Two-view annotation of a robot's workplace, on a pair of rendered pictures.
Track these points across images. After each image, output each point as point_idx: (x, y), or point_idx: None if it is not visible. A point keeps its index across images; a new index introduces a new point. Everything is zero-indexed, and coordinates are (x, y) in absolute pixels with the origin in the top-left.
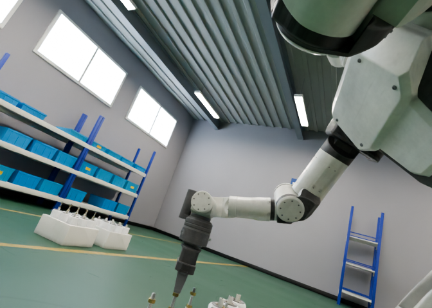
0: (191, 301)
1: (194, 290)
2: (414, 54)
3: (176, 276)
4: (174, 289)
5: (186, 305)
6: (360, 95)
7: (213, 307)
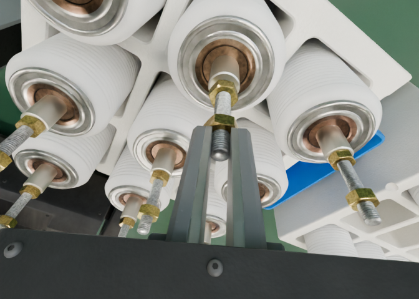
0: (343, 178)
1: (360, 212)
2: None
3: (232, 183)
4: (191, 135)
5: (348, 150)
6: None
7: (144, 234)
